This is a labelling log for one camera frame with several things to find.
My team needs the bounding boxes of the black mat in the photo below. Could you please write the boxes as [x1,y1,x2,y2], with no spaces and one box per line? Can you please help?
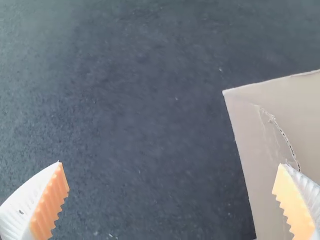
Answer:
[0,0,320,240]

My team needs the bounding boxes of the cardboard box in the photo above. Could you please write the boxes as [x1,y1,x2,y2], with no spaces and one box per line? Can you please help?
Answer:
[221,69,320,240]

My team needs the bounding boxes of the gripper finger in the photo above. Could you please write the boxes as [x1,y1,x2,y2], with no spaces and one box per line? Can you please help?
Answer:
[0,160,71,240]
[271,162,320,240]

